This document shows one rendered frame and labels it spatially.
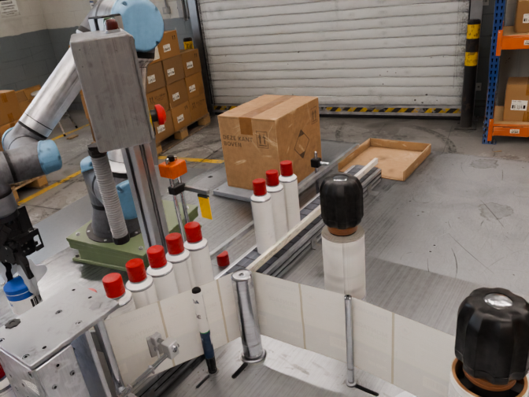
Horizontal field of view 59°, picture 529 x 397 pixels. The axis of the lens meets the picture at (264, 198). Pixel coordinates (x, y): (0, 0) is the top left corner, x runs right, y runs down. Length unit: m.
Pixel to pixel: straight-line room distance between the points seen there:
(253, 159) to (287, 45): 4.01
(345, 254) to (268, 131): 0.73
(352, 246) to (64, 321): 0.52
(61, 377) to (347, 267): 0.54
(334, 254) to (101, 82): 0.52
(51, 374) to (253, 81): 5.34
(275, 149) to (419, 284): 0.69
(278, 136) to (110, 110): 0.80
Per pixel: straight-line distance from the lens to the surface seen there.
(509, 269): 1.30
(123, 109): 0.86
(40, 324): 0.72
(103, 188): 0.95
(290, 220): 1.30
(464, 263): 1.30
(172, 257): 0.97
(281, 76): 5.67
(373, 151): 2.01
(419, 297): 1.08
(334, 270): 0.95
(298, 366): 0.92
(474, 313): 0.58
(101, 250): 1.42
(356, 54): 5.33
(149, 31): 1.15
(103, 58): 0.84
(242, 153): 1.65
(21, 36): 7.65
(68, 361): 0.68
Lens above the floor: 1.53
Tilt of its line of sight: 25 degrees down
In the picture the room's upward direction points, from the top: 7 degrees counter-clockwise
